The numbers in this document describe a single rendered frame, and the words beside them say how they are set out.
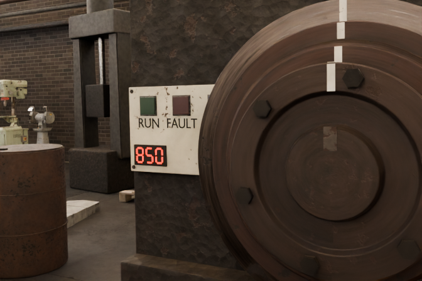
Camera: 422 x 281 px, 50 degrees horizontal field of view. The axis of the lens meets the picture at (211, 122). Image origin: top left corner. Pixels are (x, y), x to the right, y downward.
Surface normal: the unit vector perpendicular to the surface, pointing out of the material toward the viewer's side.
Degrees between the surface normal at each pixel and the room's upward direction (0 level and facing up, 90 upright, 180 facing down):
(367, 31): 90
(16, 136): 90
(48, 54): 90
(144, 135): 90
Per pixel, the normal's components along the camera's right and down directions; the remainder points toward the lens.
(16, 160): 0.25, 0.04
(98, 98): -0.59, 0.05
